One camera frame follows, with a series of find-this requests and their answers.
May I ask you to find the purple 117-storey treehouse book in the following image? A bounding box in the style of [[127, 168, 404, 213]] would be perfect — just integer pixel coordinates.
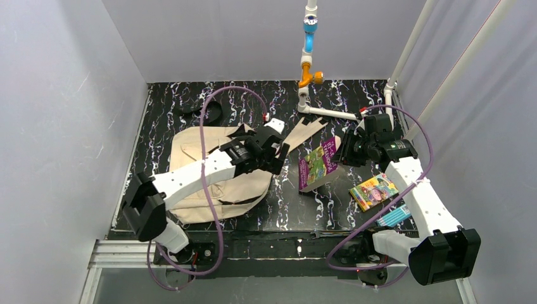
[[298, 136, 344, 193]]

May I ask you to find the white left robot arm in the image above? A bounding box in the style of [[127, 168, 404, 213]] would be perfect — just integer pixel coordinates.
[[121, 118, 289, 253]]

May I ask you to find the colourful crayon box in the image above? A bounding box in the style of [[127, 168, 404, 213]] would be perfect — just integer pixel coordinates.
[[349, 173, 398, 212]]

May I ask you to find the blue orange pipe fitting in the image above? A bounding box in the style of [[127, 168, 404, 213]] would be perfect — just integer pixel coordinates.
[[298, 13, 324, 89]]

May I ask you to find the light blue barcode book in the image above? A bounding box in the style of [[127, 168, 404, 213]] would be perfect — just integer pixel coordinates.
[[376, 205, 411, 227]]

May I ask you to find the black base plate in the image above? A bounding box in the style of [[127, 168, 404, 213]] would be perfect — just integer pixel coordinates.
[[151, 229, 403, 281]]

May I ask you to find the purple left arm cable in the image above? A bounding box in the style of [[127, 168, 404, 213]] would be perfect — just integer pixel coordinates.
[[146, 85, 270, 292]]

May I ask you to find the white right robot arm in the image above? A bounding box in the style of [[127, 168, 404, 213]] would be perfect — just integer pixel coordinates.
[[327, 114, 481, 286]]

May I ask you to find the aluminium rail frame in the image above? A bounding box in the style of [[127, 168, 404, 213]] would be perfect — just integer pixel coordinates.
[[79, 238, 479, 304]]

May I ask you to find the beige canvas backpack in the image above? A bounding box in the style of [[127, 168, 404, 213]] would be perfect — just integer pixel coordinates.
[[167, 100, 330, 225]]

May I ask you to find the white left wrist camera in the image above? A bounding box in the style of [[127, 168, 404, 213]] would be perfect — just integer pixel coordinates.
[[263, 113, 286, 135]]

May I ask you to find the white PVC pipe frame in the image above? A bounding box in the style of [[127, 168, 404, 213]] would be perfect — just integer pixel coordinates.
[[296, 0, 517, 141]]

